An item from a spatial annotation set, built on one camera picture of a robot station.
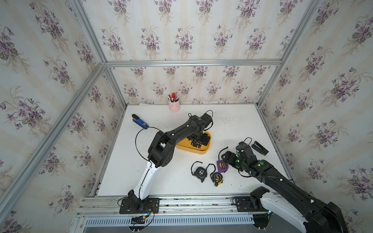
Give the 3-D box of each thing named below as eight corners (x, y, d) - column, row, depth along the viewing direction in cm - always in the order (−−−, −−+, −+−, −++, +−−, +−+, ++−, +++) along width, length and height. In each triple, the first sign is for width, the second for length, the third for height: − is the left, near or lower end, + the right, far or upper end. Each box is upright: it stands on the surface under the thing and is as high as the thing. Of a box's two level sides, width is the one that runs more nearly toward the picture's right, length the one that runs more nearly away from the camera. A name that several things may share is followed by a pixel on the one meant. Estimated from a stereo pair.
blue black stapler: (131, 120, 112) (130, 116, 108) (135, 117, 114) (133, 113, 110) (146, 129, 106) (144, 126, 102) (149, 126, 108) (148, 122, 104)
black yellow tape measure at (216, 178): (215, 187, 81) (216, 185, 78) (209, 175, 85) (209, 173, 82) (223, 182, 82) (225, 181, 80) (217, 171, 86) (218, 169, 84)
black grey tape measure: (192, 175, 85) (193, 173, 82) (198, 166, 88) (199, 164, 85) (202, 182, 82) (203, 180, 79) (208, 173, 86) (208, 171, 83)
